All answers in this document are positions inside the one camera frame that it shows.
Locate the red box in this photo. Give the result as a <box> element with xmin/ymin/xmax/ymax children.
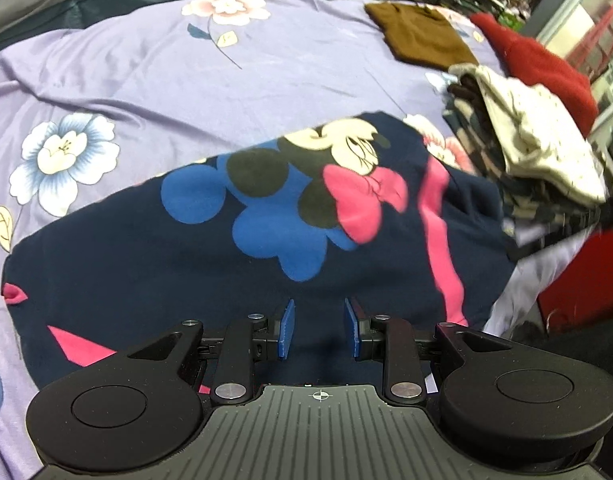
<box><xmin>537</xmin><ymin>230</ymin><xmax>613</xmax><ymax>333</ymax></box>

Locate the dark beige checkered garment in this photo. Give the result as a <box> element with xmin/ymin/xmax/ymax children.
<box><xmin>439</xmin><ymin>75</ymin><xmax>602</xmax><ymax>236</ymax></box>

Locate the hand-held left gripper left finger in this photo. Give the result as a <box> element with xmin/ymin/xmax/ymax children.
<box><xmin>128</xmin><ymin>299</ymin><xmax>296</xmax><ymax>406</ymax></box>

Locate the white dotted garment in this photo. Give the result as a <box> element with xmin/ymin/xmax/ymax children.
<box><xmin>449</xmin><ymin>62</ymin><xmax>610</xmax><ymax>206</ymax></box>

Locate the brown garment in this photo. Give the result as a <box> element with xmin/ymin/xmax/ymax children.
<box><xmin>364</xmin><ymin>2</ymin><xmax>480</xmax><ymax>68</ymax></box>

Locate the navy cartoon mouse print garment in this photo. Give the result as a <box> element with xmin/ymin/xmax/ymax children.
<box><xmin>1</xmin><ymin>110</ymin><xmax>520</xmax><ymax>396</ymax></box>

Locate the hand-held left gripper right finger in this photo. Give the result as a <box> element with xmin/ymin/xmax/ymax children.
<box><xmin>343</xmin><ymin>297</ymin><xmax>515</xmax><ymax>407</ymax></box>

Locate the red garment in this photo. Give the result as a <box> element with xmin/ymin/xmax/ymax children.
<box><xmin>469</xmin><ymin>12</ymin><xmax>600</xmax><ymax>136</ymax></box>

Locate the purple floral bedsheet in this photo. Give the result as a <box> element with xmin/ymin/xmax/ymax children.
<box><xmin>0</xmin><ymin>0</ymin><xmax>592</xmax><ymax>480</ymax></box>

